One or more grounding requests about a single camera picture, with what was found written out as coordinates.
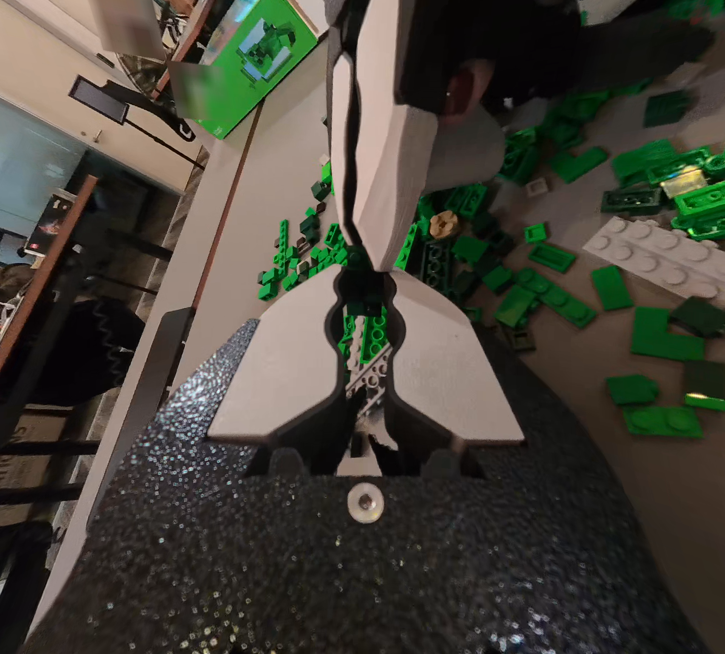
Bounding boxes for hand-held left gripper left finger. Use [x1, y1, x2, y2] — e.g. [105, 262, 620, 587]
[207, 266, 366, 476]

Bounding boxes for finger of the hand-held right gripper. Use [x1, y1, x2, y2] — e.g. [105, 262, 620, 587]
[354, 0, 441, 272]
[330, 50, 364, 247]

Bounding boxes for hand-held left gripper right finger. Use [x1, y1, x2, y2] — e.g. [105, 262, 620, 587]
[387, 273, 526, 476]

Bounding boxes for pile of green toy bricks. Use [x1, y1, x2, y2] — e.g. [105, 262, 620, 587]
[258, 124, 601, 383]

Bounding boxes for dark green brick assembly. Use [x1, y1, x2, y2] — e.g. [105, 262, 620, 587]
[341, 249, 387, 317]

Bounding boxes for grey desk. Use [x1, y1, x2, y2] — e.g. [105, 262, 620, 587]
[28, 0, 725, 654]

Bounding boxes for grey plate with holes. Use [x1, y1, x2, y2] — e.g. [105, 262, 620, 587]
[342, 314, 392, 417]

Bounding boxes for green cardboard toy box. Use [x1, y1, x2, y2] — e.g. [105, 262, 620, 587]
[198, 0, 329, 140]

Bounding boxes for green slope block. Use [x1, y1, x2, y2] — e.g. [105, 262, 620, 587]
[606, 374, 659, 405]

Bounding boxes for green L-shaped tile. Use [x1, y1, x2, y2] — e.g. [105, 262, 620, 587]
[630, 305, 706, 363]
[548, 147, 609, 184]

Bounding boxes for brown-top table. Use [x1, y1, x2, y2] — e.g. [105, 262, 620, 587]
[85, 0, 253, 99]
[0, 175, 173, 502]

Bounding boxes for green two-stud plate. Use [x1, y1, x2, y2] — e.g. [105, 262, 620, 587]
[623, 405, 703, 438]

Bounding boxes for light grey long plate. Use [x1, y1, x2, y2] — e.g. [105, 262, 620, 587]
[583, 216, 725, 300]

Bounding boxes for black tablet on stand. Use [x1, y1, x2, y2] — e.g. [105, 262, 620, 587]
[68, 75, 207, 170]

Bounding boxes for dark green stud plate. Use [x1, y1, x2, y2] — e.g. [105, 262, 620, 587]
[600, 184, 666, 214]

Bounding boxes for dark green flat tile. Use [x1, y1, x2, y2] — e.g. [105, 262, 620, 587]
[670, 296, 725, 339]

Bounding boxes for dark toy box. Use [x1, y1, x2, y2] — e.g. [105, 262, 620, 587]
[25, 195, 80, 255]

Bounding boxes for green frame plate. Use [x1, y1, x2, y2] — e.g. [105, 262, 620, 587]
[528, 242, 577, 274]

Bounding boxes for coiled cable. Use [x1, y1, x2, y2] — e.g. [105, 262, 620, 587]
[85, 300, 131, 388]

